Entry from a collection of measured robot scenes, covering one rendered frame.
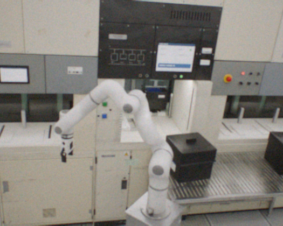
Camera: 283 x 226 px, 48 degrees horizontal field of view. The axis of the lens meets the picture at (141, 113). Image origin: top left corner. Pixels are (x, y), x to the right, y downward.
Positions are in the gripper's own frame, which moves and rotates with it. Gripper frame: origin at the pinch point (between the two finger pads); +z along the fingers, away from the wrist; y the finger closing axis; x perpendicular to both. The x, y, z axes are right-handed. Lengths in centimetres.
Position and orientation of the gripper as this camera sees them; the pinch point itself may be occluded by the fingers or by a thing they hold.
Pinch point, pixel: (67, 157)
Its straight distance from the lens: 208.5
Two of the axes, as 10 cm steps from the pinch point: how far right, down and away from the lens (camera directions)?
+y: 2.3, -3.6, 9.0
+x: -9.7, -1.6, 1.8
